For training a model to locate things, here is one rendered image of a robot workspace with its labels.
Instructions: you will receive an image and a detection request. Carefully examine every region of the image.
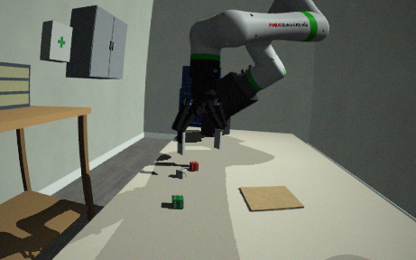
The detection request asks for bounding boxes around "tan flat mat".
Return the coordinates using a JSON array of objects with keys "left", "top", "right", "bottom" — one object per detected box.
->
[{"left": 239, "top": 186, "right": 304, "bottom": 211}]

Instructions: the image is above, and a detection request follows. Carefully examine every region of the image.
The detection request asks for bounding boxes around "green die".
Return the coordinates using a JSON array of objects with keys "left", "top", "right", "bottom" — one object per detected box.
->
[{"left": 172, "top": 195, "right": 183, "bottom": 209}]

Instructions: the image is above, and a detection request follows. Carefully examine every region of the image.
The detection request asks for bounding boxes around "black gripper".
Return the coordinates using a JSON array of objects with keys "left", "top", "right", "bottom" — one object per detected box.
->
[{"left": 172, "top": 79, "right": 227, "bottom": 155}]

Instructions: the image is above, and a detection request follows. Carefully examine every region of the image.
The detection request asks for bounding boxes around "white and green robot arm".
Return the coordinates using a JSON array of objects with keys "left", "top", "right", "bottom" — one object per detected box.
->
[{"left": 190, "top": 0, "right": 329, "bottom": 98}]

